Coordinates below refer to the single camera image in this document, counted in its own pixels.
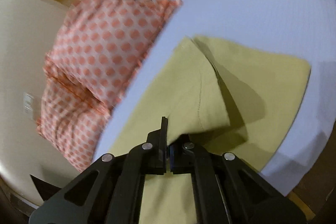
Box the olive green pants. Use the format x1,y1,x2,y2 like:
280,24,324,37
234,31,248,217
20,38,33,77
107,35,312,224

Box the left polka dot pillow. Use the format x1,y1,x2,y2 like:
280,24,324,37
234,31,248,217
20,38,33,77
37,77,110,172

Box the polka dot pillow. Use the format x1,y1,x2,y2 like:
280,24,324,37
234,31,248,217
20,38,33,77
45,0,182,109
37,77,110,172

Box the right polka dot pillow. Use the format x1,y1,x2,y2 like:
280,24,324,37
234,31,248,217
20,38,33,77
45,0,182,109

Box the white bed mattress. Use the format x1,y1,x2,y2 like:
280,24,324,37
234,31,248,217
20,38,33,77
92,0,336,197

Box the white wall switch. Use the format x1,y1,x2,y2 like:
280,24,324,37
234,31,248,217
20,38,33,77
23,93,34,120

